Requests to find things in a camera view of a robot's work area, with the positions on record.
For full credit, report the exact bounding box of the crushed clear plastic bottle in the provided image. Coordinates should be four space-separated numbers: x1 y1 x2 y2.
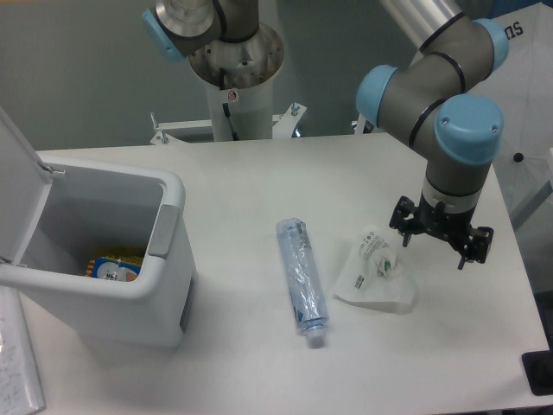
276 218 329 348

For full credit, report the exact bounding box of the black device at edge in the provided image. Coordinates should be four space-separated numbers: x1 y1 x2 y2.
522 350 552 396

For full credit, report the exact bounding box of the black base cable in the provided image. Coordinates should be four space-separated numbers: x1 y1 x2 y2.
218 67 240 142

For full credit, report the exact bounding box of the white Superior umbrella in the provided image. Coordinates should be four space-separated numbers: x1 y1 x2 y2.
470 3 553 230

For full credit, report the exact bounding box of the white open trash can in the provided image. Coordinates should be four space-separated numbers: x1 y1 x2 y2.
1 114 196 348

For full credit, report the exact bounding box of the white metal mounting frame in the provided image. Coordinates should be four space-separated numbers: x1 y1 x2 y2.
149 102 308 145

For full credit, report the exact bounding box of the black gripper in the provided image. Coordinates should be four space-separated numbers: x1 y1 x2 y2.
389 196 494 270

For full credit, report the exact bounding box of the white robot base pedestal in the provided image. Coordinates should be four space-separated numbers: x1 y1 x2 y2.
188 23 284 125

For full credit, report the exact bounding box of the white plastic wrapper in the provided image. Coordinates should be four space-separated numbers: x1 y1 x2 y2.
333 224 418 314

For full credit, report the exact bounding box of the yellow blue snack package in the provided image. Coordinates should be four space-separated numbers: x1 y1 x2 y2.
84 246 145 282

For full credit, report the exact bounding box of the white whiteboard with writing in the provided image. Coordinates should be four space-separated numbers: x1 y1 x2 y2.
1 286 46 414

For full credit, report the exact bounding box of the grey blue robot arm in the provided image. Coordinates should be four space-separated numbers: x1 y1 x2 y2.
142 1 509 263

